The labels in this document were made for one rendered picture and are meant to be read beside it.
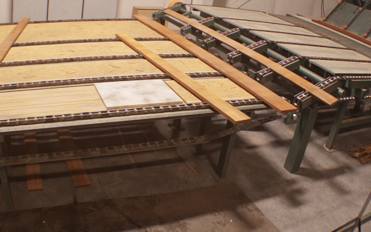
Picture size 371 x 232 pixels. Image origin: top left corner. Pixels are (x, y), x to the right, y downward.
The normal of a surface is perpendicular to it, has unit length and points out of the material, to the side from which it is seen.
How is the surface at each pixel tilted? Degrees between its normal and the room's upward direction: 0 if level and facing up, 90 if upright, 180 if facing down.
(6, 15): 93
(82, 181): 0
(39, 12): 90
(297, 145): 90
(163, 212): 0
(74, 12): 90
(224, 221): 0
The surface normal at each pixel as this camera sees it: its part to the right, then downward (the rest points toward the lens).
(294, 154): -0.88, 0.08
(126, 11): 0.46, 0.49
